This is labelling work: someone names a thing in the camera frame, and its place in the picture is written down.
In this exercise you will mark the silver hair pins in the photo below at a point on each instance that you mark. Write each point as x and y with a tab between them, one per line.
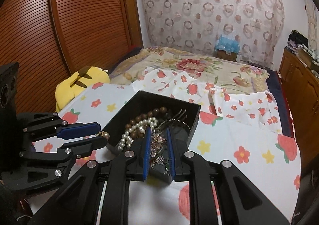
179	117

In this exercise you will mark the black jewelry box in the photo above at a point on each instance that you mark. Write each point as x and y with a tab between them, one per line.
154	124

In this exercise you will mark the strawberry flower print cloth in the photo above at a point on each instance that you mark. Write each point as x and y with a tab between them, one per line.
253	131

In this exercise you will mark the silver bangle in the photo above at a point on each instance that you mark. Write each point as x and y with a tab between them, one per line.
178	124

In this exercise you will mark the cardboard box with blue bag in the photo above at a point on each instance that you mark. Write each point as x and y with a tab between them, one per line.
227	49

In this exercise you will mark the circle pattern lace curtain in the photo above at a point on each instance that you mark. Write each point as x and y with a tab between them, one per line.
195	25

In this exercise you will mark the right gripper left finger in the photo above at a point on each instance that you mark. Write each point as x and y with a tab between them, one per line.
146	152

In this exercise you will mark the brown louvered wardrobe door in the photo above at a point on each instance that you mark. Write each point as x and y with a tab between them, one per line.
52	39

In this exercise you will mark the rose gold earring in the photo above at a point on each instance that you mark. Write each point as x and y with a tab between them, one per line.
157	142

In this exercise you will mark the yellow plush toy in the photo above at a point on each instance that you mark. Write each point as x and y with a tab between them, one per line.
70	88

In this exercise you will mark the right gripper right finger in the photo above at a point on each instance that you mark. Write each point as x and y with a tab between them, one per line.
171	154

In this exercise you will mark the wooden sideboard cabinet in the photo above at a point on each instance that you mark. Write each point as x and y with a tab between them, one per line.
301	89

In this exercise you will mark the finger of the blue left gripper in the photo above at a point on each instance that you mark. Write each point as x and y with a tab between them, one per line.
76	130
83	148

